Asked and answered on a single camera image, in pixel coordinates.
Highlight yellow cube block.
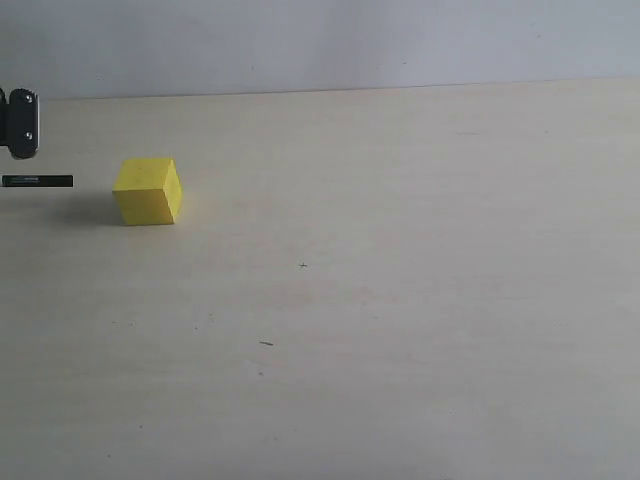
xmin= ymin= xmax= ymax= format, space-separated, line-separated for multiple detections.
xmin=112 ymin=157 xmax=183 ymax=226

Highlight black and white marker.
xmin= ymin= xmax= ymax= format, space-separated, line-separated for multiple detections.
xmin=1 ymin=175 xmax=74 ymax=188

